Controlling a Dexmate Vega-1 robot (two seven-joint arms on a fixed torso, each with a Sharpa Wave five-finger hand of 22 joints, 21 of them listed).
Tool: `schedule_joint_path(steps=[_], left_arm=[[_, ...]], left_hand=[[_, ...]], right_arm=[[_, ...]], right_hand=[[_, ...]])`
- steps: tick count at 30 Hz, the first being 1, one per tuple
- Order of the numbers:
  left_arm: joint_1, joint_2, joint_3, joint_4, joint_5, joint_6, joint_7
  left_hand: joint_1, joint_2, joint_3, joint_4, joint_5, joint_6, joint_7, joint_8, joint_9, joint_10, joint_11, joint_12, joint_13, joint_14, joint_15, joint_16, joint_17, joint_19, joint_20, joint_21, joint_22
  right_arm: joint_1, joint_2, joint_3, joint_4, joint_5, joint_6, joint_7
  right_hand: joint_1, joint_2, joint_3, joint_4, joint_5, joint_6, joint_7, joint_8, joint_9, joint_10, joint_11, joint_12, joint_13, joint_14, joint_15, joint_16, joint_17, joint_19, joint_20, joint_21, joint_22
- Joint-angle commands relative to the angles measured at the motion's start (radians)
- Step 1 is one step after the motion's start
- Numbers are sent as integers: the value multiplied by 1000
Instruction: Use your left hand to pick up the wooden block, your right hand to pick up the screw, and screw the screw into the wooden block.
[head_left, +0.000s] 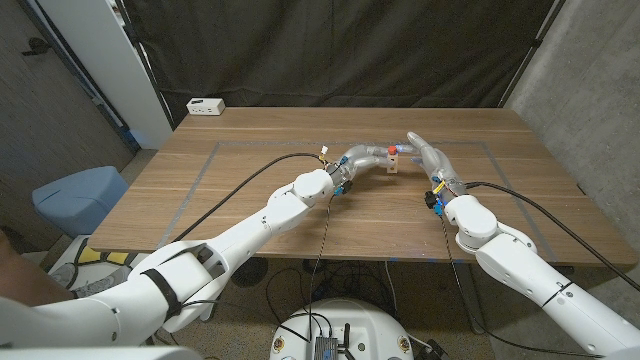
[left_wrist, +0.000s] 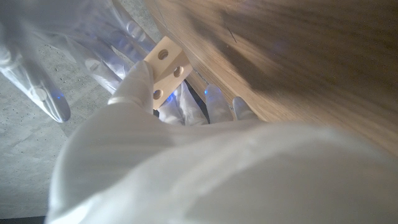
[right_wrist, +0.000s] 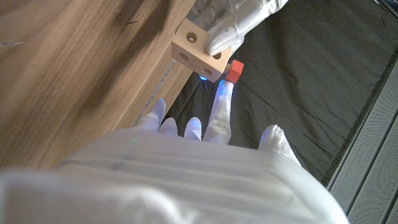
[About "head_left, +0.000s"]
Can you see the grey table leg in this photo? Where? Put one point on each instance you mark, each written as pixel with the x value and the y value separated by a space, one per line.
pixel 470 305

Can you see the wooden screw with red head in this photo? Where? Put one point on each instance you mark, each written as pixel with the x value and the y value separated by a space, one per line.
pixel 392 150

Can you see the black antenna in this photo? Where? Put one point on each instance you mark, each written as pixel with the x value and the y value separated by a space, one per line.
pixel 346 340

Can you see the black backdrop stand pole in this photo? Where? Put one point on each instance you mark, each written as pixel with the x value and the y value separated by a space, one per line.
pixel 150 75
pixel 536 42

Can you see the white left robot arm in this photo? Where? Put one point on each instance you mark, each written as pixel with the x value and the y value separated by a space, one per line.
pixel 250 235

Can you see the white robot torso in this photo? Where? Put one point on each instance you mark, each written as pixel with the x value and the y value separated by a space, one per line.
pixel 345 315

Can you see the grey sneaker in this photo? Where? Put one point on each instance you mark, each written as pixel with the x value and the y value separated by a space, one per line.
pixel 95 285

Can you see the wooden block with holes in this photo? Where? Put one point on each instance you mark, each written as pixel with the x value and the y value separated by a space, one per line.
pixel 392 163

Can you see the white power strip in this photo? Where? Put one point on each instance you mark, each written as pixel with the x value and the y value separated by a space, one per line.
pixel 205 106

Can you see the round black floor fan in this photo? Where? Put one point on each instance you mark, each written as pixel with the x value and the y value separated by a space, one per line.
pixel 250 272

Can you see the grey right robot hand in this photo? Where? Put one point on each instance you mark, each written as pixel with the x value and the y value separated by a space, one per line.
pixel 437 165

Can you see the grey tape outline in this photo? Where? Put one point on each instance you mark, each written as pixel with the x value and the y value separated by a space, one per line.
pixel 275 143

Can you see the blue-grey plastic bin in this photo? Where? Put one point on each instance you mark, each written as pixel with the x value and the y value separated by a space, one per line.
pixel 75 200

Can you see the black backdrop curtain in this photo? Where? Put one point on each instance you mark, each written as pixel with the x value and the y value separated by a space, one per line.
pixel 325 50

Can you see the person's bare leg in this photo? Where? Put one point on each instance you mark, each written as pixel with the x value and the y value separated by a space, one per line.
pixel 25 280

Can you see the grey electronics box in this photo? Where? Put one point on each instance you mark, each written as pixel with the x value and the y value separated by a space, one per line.
pixel 326 347

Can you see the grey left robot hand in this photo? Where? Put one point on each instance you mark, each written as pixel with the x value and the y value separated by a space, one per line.
pixel 357 157

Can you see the white cabinet panel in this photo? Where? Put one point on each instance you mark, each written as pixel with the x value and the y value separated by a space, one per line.
pixel 110 65

